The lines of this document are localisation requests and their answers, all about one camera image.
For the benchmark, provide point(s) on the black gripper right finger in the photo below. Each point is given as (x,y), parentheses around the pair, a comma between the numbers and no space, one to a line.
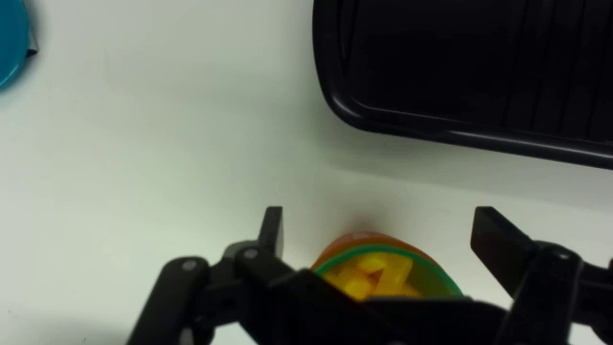
(548,287)

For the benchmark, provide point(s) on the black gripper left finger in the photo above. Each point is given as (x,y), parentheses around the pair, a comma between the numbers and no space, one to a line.
(192,287)

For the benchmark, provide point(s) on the yellow toy fry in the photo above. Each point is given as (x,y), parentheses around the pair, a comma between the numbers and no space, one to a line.
(368,262)
(397,272)
(353,285)

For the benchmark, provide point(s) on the black ribbed tray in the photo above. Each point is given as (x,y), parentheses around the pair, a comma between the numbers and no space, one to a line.
(447,63)

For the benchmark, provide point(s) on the teal round disc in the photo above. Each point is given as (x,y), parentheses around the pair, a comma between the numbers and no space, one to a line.
(12,38)

